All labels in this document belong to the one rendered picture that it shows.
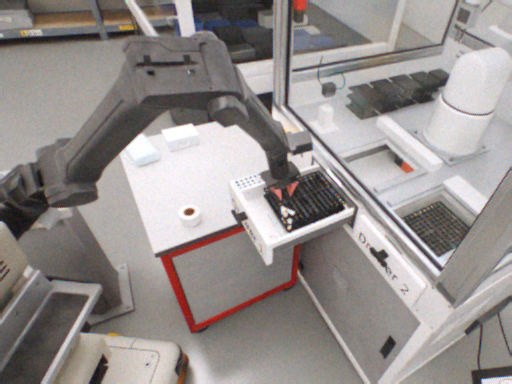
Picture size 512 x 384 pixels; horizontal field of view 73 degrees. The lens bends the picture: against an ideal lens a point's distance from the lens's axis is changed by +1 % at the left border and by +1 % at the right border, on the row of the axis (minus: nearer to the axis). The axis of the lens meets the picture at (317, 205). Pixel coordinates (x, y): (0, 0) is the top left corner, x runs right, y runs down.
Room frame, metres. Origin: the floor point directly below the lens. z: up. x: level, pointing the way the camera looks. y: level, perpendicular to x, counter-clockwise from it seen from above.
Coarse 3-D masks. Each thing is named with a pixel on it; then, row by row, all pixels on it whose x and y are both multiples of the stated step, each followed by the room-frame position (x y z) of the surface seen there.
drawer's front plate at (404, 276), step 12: (360, 216) 0.72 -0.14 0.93; (360, 228) 0.71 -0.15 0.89; (372, 228) 0.68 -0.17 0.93; (360, 240) 0.69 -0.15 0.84; (372, 240) 0.66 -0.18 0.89; (384, 240) 0.64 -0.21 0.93; (396, 252) 0.60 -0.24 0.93; (396, 264) 0.57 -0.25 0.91; (396, 276) 0.56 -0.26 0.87; (408, 276) 0.54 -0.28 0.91; (396, 288) 0.55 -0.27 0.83; (408, 288) 0.52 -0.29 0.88; (420, 288) 0.50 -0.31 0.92; (408, 300) 0.51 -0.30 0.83
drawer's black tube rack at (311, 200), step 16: (304, 176) 0.90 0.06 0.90; (320, 176) 0.91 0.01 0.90; (272, 192) 0.79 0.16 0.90; (304, 192) 0.82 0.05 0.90; (320, 192) 0.83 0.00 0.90; (336, 192) 0.84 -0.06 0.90; (272, 208) 0.75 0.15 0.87; (288, 208) 0.73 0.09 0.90; (304, 208) 0.75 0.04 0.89; (320, 208) 0.75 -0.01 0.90; (336, 208) 0.79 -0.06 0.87; (304, 224) 0.70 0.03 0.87
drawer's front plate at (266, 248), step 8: (232, 184) 0.77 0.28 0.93; (232, 192) 0.76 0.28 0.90; (240, 192) 0.74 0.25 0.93; (240, 200) 0.71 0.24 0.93; (240, 208) 0.71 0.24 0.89; (248, 208) 0.68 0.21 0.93; (248, 216) 0.66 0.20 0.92; (256, 216) 0.66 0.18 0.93; (248, 224) 0.67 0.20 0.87; (256, 224) 0.63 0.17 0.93; (248, 232) 0.67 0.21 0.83; (256, 232) 0.62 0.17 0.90; (264, 232) 0.60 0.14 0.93; (256, 240) 0.62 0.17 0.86; (264, 240) 0.58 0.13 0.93; (264, 248) 0.57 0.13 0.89; (264, 256) 0.58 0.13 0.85
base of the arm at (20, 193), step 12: (12, 168) 0.44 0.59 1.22; (0, 180) 0.41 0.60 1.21; (12, 180) 0.40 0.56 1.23; (0, 192) 0.38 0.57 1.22; (12, 192) 0.38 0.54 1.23; (24, 192) 0.38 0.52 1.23; (12, 204) 0.36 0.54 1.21; (24, 204) 0.37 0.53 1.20; (36, 204) 0.38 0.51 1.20; (48, 204) 0.40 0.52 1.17; (36, 216) 0.38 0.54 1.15
